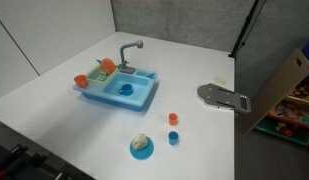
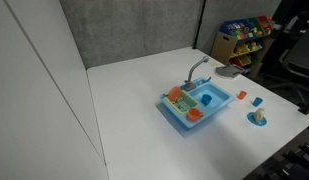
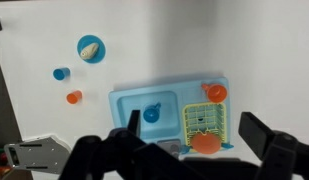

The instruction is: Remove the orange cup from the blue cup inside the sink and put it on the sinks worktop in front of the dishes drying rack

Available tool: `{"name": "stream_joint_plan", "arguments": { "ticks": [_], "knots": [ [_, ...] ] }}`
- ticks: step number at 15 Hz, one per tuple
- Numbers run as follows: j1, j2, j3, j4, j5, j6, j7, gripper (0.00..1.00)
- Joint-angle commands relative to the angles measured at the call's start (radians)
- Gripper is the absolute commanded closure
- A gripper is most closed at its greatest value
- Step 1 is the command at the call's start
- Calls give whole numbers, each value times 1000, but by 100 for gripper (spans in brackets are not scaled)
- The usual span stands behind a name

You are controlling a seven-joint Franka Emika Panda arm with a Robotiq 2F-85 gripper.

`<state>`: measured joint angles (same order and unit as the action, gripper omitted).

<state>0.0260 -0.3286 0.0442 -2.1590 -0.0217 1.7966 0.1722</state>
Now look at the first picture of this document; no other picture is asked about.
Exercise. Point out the orange tumbler cup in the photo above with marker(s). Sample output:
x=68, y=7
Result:
x=173, y=119

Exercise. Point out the grey toy faucet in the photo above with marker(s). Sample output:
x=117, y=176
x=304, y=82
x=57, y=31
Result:
x=123, y=53

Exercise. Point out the black stand pole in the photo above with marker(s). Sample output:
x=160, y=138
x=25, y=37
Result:
x=244, y=30

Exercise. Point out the yellow sticky note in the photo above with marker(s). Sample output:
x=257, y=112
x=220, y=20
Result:
x=220, y=80

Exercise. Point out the cream toy food piece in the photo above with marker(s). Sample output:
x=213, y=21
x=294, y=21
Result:
x=139, y=141

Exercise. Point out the grey metal mounting plate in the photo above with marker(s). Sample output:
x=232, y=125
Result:
x=222, y=96

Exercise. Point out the blue tumbler cup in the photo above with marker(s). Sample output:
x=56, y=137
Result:
x=173, y=138

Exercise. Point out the blue toy sink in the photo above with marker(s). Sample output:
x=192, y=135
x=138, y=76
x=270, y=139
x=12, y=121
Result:
x=104, y=96

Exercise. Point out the blue toy plate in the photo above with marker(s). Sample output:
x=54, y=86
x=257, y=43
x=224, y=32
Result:
x=142, y=153

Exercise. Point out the orange toy plate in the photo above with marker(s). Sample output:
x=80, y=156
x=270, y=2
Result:
x=108, y=65

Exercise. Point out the wooden toy shelf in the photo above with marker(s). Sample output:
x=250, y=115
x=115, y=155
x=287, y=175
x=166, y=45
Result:
x=280, y=86

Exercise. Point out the small blue toy utensil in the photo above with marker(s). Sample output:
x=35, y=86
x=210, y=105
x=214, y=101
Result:
x=98, y=61

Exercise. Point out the yellow dish rack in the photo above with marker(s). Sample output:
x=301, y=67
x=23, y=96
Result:
x=95, y=76

